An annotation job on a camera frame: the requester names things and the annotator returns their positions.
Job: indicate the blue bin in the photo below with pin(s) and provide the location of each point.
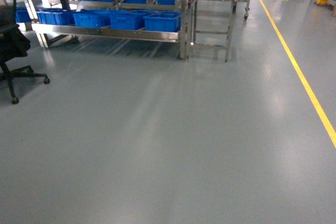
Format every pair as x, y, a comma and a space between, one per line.
95, 18
129, 20
56, 17

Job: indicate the steel shelf rack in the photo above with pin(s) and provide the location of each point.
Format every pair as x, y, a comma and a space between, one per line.
105, 31

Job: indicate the black office chair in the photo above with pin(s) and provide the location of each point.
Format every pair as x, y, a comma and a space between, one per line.
14, 45

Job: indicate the blue bin rightmost bottom shelf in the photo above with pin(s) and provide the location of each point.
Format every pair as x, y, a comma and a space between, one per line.
163, 21

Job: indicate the small steel cart table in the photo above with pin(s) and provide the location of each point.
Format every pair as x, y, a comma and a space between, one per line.
210, 24

